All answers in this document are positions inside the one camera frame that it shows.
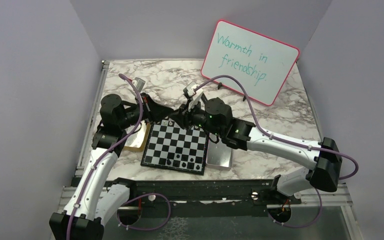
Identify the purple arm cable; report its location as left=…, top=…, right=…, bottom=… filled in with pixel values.
left=193, top=75, right=360, bottom=229
left=65, top=73, right=172, bottom=240

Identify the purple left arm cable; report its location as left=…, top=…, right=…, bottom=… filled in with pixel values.
left=65, top=73, right=172, bottom=240

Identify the black whiteboard stand foot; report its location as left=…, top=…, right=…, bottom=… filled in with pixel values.
left=217, top=82, right=223, bottom=90

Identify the black mounting base rail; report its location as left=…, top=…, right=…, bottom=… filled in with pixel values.
left=102, top=177, right=304, bottom=218

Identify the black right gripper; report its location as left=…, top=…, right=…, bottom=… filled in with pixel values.
left=170, top=98, right=223, bottom=137

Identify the gold tin box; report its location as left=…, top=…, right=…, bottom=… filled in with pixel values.
left=123, top=121, right=151, bottom=152

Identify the silver tin lid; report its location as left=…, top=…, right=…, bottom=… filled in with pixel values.
left=206, top=141, right=233, bottom=171

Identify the aluminium side rail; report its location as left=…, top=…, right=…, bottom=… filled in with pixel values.
left=74, top=60, right=111, bottom=176

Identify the black white chess board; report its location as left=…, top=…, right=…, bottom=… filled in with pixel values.
left=140, top=119, right=209, bottom=176

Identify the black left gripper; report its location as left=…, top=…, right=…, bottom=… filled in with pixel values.
left=119, top=92, right=175, bottom=130

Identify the pink framed whiteboard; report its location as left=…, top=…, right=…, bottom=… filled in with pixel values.
left=200, top=19, right=300, bottom=106

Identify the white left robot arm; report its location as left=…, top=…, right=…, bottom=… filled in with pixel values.
left=49, top=93, right=174, bottom=240

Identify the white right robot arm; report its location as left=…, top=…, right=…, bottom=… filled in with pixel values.
left=169, top=98, right=343, bottom=204

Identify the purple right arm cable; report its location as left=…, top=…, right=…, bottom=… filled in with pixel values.
left=193, top=75, right=360, bottom=229

